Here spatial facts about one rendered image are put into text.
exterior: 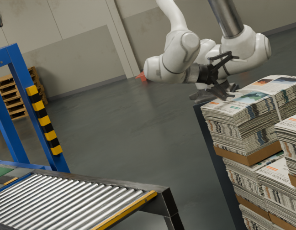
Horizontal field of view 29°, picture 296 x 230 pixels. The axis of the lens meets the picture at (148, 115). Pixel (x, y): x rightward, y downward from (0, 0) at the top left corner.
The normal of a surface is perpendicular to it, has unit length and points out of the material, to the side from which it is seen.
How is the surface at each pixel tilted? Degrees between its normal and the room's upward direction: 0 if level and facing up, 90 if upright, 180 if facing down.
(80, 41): 90
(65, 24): 90
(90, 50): 90
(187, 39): 75
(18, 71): 90
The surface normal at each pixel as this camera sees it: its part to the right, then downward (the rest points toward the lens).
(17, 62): 0.58, -0.02
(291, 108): 0.33, 0.10
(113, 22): -0.29, 0.33
